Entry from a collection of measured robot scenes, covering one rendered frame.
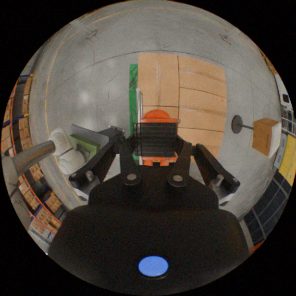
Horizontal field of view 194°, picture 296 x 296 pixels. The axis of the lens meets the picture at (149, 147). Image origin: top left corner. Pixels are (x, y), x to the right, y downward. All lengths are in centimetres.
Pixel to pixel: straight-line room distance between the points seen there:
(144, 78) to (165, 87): 22
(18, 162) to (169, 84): 119
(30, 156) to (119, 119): 132
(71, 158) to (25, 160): 40
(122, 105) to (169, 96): 86
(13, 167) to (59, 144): 42
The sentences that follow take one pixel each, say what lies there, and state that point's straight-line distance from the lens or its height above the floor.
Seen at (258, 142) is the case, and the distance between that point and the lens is 162.
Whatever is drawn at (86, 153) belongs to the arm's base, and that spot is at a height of 84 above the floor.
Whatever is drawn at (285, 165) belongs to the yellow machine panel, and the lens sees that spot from 735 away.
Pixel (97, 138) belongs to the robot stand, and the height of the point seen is 75.
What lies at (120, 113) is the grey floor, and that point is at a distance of 150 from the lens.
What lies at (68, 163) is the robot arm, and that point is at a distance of 78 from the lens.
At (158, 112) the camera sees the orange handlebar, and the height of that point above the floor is 122.
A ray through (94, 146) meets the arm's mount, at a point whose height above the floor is 81.
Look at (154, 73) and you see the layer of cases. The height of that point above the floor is 54.
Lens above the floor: 139
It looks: 69 degrees down
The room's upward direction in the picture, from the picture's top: 170 degrees counter-clockwise
